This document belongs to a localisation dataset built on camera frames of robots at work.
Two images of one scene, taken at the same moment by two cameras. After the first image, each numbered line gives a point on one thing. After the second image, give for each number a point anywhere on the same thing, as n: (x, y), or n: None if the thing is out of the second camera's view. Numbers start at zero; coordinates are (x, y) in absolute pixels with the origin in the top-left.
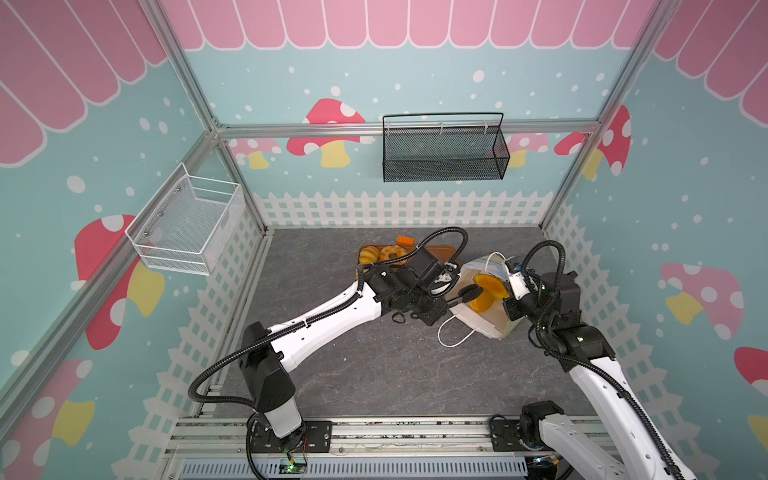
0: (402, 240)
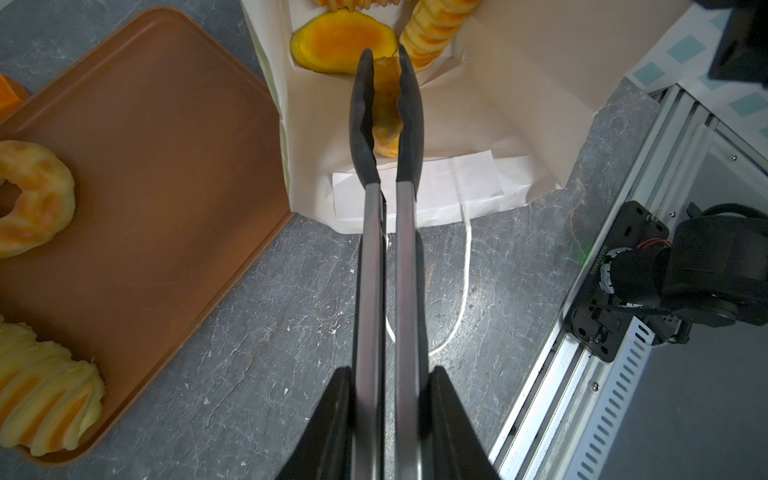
0: (12, 95)
